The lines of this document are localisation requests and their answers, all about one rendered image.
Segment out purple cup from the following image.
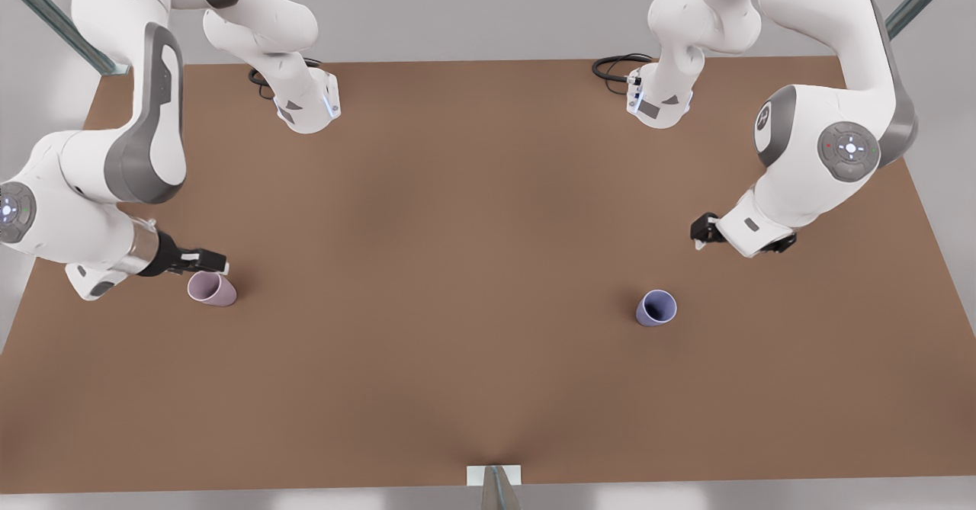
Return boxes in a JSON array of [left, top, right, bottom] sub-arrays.
[[636, 290, 678, 328]]

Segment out pink cup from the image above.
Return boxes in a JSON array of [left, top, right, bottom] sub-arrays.
[[188, 270, 238, 308]]

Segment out black cable loop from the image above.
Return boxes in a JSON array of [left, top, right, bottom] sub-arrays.
[[592, 53, 657, 96], [248, 57, 323, 101]]

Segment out white post foot plate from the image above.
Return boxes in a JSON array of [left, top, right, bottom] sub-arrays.
[[467, 464, 523, 487]]

